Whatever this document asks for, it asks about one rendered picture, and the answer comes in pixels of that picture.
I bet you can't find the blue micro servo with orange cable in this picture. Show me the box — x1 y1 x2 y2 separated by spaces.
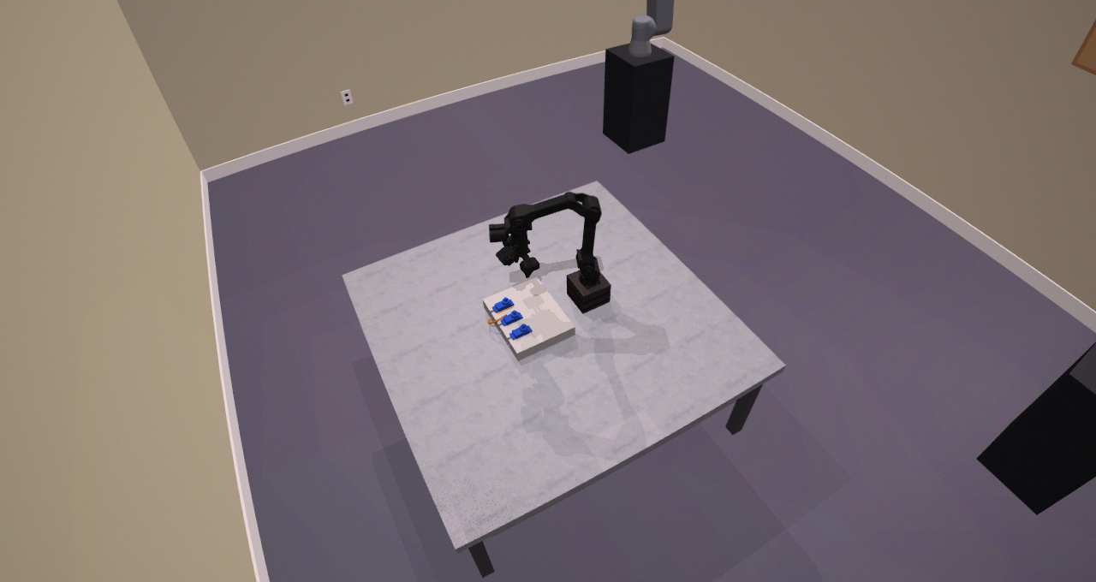
487 297 514 324

